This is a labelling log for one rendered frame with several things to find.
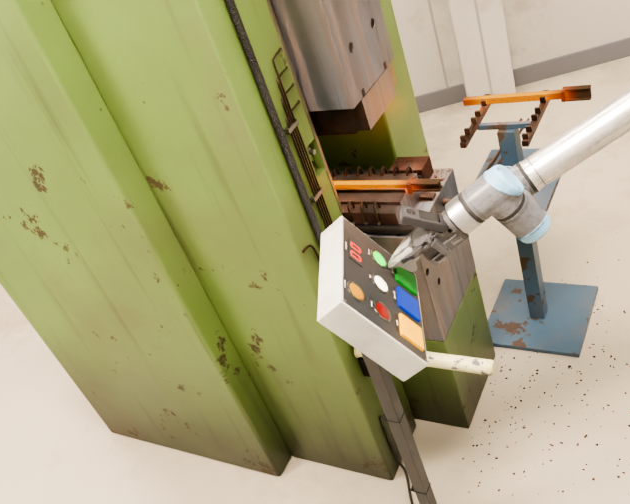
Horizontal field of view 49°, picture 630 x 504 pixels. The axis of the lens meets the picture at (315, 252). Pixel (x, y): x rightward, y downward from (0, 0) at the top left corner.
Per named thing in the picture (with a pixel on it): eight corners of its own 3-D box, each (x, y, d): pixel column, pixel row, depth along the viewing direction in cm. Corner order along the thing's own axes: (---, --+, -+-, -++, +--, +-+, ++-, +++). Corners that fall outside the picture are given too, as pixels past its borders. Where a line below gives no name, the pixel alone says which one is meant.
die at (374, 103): (396, 95, 206) (388, 65, 200) (370, 130, 193) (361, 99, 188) (280, 104, 228) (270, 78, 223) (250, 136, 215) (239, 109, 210)
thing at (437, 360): (497, 367, 200) (494, 354, 198) (492, 381, 197) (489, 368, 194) (363, 349, 224) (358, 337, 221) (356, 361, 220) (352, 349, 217)
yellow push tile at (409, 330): (422, 327, 167) (400, 311, 164) (425, 350, 161) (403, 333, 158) (416, 331, 168) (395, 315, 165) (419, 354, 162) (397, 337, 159)
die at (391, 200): (422, 192, 226) (416, 171, 221) (400, 230, 213) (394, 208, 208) (313, 192, 248) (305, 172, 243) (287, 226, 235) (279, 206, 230)
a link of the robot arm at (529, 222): (544, 204, 174) (513, 176, 168) (560, 229, 164) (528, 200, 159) (515, 228, 177) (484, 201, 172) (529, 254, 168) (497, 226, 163)
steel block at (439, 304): (476, 268, 257) (453, 167, 232) (444, 341, 232) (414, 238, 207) (344, 260, 286) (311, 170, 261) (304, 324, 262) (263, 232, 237)
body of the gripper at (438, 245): (434, 269, 172) (471, 240, 167) (410, 250, 169) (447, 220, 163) (430, 251, 178) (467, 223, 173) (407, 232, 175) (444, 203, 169)
